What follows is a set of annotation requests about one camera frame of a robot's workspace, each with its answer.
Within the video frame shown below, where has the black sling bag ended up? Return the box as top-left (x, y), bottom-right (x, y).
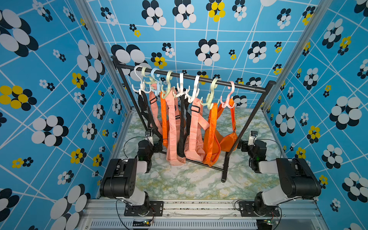
top-left (177, 95), bottom-right (191, 158)
top-left (138, 92), bottom-right (163, 142)

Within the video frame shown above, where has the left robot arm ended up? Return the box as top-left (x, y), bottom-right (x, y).
top-left (100, 140), bottom-right (153, 209)

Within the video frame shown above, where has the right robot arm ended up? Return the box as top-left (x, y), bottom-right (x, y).
top-left (245, 140), bottom-right (322, 209)

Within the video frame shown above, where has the orange sling bag right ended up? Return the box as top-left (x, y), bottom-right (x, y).
top-left (213, 107), bottom-right (238, 153)

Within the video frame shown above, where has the orange sling bag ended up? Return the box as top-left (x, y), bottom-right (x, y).
top-left (160, 93), bottom-right (169, 148)
top-left (203, 103), bottom-right (221, 166)
top-left (213, 107), bottom-right (238, 153)

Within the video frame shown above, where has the orange sling bag left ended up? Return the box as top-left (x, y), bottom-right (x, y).
top-left (160, 93), bottom-right (169, 148)

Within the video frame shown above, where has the orange sling bag middle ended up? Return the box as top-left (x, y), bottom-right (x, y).
top-left (203, 103), bottom-right (221, 166)

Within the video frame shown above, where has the pink hook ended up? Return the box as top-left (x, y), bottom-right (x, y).
top-left (219, 81), bottom-right (235, 109)

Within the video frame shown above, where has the light blue hook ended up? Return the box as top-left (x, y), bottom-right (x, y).
top-left (145, 68), bottom-right (162, 96)

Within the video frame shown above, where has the white hook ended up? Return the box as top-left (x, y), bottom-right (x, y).
top-left (186, 75), bottom-right (200, 104)
top-left (131, 65), bottom-right (148, 95)
top-left (174, 72), bottom-right (186, 98)

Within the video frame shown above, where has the black clothes rack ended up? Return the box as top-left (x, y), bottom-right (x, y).
top-left (111, 55), bottom-right (277, 183)

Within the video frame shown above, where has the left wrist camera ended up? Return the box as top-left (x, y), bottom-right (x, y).
top-left (145, 129), bottom-right (154, 145)

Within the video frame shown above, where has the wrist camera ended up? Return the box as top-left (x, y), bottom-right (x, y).
top-left (248, 130), bottom-right (258, 146)
top-left (145, 129), bottom-right (154, 145)

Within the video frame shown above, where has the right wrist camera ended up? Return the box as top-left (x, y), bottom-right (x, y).
top-left (248, 130), bottom-right (258, 146)

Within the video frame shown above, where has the pink sling bag long strap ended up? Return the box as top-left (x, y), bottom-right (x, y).
top-left (165, 87), bottom-right (186, 166)

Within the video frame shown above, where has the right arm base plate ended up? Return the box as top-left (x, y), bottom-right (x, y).
top-left (237, 200), bottom-right (280, 217)

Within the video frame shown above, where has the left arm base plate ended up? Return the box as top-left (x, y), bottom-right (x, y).
top-left (124, 201), bottom-right (164, 217)

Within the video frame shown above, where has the aluminium frame rail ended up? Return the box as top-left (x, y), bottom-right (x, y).
top-left (78, 199), bottom-right (328, 230)

